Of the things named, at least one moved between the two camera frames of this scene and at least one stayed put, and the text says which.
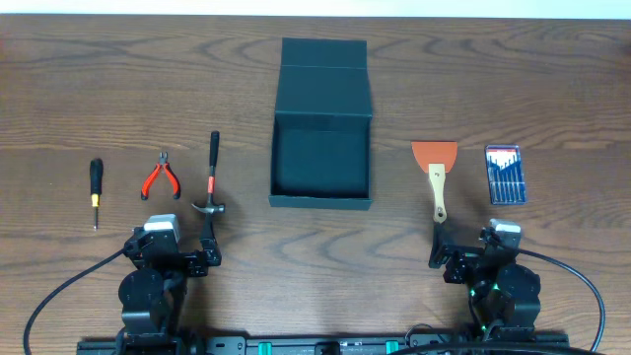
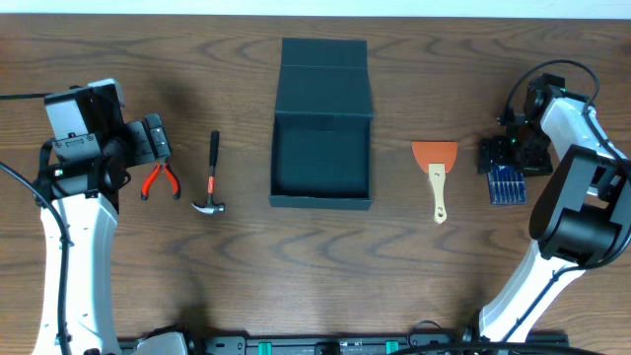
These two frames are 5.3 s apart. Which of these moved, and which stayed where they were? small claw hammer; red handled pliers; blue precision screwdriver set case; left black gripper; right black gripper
Moved: left black gripper; right black gripper
Stayed: small claw hammer; blue precision screwdriver set case; red handled pliers
